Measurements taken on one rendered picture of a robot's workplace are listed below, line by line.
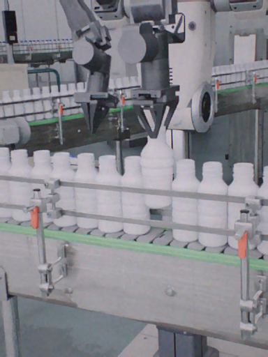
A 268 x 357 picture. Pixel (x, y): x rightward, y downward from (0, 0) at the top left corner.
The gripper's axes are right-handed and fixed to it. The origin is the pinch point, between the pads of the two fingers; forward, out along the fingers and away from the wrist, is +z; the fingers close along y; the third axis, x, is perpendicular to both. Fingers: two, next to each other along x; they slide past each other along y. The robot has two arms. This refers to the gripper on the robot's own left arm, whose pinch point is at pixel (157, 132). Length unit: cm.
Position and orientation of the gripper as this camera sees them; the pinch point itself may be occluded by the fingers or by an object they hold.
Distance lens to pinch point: 115.1
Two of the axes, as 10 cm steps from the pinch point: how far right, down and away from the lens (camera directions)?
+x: -8.9, -0.7, 4.5
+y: 4.6, -2.5, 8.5
